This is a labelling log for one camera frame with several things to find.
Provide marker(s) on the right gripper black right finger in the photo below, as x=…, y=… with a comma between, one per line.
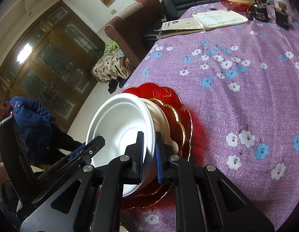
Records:
x=165, y=172

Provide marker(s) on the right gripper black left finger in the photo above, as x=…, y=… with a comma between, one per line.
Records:
x=134, y=167

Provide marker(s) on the white foam bowl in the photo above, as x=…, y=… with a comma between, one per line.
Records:
x=118, y=121

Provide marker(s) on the beige oval plastic bowl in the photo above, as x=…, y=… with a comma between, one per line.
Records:
x=161, y=124

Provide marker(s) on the person in blue jacket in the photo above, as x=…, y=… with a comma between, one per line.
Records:
x=43, y=139

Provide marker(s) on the patterned blanket couch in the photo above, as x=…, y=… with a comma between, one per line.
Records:
x=112, y=64

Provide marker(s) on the purple floral tablecloth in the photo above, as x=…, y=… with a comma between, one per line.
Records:
x=241, y=87

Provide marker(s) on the dark wooden cabinet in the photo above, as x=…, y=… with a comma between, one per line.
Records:
x=51, y=62

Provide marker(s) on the brown armchair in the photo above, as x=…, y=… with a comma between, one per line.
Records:
x=127, y=28

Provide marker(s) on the open white booklet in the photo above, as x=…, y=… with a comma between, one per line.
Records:
x=201, y=22

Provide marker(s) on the small dark glass jar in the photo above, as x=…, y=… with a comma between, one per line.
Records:
x=260, y=12

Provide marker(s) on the small framed wall picture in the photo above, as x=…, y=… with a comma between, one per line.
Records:
x=107, y=3

